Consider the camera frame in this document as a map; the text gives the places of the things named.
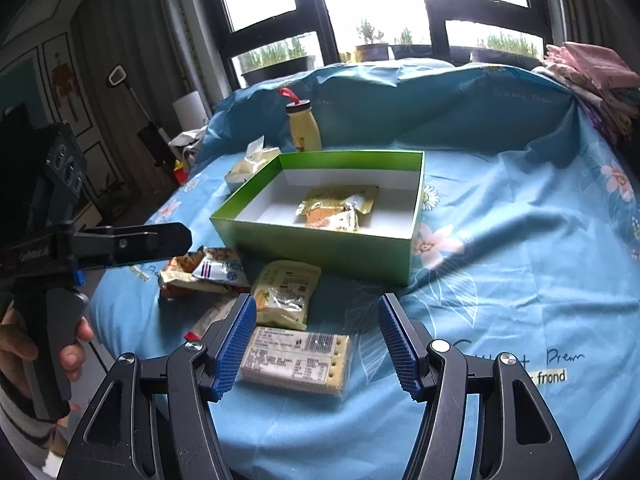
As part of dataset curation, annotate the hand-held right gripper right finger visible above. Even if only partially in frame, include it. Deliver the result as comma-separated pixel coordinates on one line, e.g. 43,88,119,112
377,292,583,480

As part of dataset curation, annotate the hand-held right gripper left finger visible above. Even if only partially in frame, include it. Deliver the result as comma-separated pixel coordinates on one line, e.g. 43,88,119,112
57,292,258,480

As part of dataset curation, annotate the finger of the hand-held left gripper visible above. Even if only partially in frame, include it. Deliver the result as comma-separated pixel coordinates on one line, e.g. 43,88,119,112
74,222,193,269

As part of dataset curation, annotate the white red snack packet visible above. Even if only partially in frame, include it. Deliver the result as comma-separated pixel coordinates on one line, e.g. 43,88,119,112
184,295,242,345

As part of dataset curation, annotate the large orange snack packet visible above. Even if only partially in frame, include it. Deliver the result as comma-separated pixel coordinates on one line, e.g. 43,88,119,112
159,254,251,302

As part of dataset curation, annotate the clear cracker packet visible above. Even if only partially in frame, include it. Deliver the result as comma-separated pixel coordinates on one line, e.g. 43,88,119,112
239,326,353,401

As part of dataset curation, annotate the pale yellow green snack packet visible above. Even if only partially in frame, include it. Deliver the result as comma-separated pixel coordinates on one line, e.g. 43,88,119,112
249,260,322,331

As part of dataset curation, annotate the white blue snack packet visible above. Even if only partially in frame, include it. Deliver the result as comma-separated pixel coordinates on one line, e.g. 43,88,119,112
192,246,251,288

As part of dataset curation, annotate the green cardboard box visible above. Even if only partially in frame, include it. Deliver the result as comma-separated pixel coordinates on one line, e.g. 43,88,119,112
209,150,427,288

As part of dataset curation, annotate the person's left forearm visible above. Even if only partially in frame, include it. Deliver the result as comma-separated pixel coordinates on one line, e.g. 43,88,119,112
0,382,68,468

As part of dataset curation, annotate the person's left hand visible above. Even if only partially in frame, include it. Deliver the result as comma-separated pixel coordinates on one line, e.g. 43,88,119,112
0,307,95,398

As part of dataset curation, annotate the cabinet with figure print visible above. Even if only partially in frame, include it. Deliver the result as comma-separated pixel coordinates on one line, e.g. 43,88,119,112
0,30,128,233

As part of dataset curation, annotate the upright vacuum cleaner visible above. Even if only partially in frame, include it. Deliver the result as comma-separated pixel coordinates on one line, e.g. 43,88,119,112
107,64,172,167

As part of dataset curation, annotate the crumpled white bag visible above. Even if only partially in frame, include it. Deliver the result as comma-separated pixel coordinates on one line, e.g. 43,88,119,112
169,127,207,187

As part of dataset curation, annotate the white tissue pack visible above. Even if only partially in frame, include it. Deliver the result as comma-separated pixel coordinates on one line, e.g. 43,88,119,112
223,136,282,195

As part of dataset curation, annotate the blue floral bedsheet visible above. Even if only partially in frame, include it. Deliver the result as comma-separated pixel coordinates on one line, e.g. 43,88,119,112
90,57,640,480

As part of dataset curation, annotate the white cylindrical bin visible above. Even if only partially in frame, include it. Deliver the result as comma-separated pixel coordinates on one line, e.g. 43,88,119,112
172,91,209,132

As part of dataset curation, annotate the orange yellow snack packet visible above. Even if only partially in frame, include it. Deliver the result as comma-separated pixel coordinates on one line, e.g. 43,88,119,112
304,208,361,234

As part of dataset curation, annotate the gold yellow snack packet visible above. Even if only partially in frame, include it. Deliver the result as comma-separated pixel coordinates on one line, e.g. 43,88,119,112
299,186,379,217

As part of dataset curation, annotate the yellow bottle with red ribbon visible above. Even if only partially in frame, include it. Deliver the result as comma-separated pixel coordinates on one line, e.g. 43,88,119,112
279,87,323,153

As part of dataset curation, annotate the grey curtain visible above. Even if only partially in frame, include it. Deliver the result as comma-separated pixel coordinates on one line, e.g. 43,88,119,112
157,0,223,111

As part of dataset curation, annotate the long black planter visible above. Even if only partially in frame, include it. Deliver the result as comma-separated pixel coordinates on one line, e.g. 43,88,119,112
470,47,544,69
240,55,317,87

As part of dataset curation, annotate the round plant pot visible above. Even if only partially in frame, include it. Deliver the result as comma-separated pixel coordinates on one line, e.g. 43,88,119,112
389,44,434,60
354,42,390,63

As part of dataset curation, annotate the pink folded cloth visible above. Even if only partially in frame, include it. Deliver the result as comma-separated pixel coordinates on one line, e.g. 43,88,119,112
532,41,640,147

